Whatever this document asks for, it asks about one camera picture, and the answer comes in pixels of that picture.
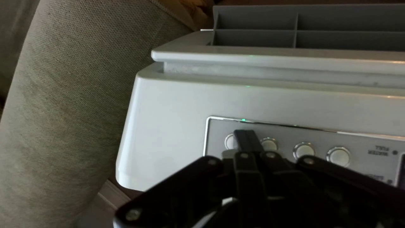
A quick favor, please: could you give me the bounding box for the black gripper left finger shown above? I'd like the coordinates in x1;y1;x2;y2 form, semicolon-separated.
112;155;230;228

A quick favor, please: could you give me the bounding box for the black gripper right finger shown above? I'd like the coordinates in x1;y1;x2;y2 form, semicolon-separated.
232;130;405;228

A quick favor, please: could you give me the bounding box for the white portable air conditioner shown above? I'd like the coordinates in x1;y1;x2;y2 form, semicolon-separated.
116;2;405;189

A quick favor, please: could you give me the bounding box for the grey-brown sofa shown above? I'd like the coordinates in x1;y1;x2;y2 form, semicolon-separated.
0;0;188;228

